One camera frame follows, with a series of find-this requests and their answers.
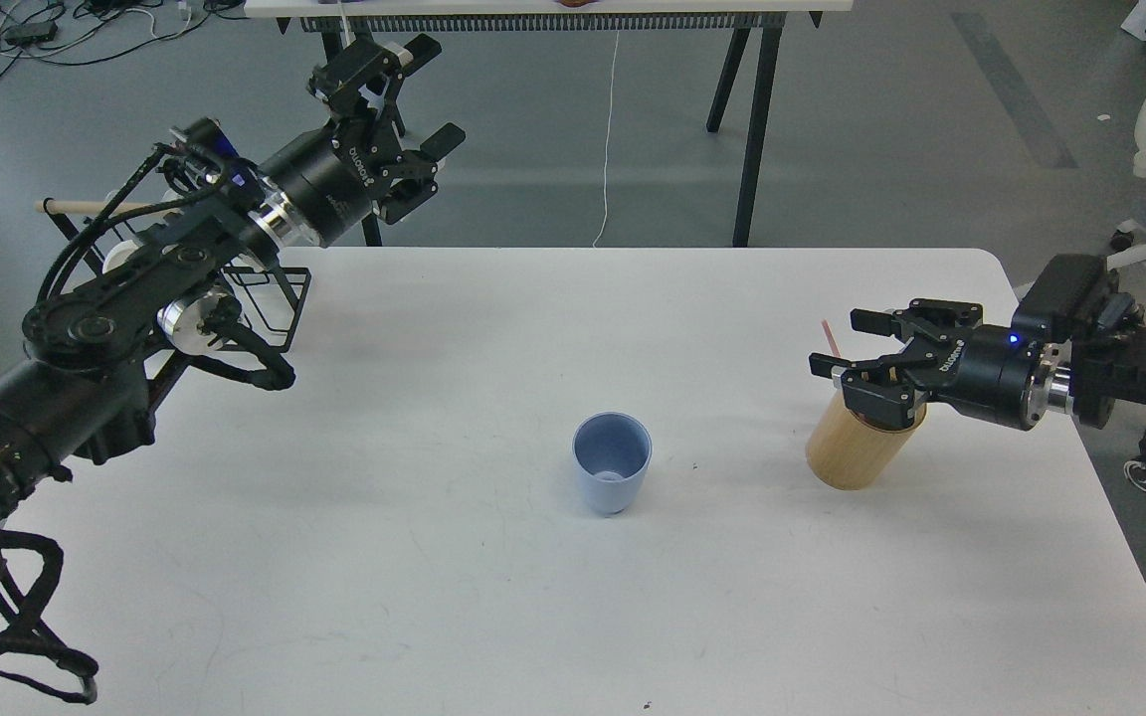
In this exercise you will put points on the blue cup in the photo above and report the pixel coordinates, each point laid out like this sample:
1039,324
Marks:
613,453

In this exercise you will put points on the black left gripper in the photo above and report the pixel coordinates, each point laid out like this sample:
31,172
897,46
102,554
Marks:
360,84

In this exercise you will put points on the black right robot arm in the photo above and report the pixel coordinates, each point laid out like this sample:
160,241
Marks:
1076,345

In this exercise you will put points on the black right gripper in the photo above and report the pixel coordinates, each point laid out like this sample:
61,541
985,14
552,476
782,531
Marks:
994,375

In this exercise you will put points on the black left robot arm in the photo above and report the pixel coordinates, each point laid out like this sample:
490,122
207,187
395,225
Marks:
139,296

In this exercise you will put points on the pink chopstick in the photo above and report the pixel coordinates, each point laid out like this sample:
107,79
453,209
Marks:
833,346

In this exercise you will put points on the white mug in rack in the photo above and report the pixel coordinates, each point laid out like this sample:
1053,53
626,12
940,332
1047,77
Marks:
122,251

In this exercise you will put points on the black wire dish rack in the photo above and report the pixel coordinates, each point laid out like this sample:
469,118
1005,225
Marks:
273,299

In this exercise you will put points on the bamboo cylinder holder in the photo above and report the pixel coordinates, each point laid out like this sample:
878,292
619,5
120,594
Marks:
847,453

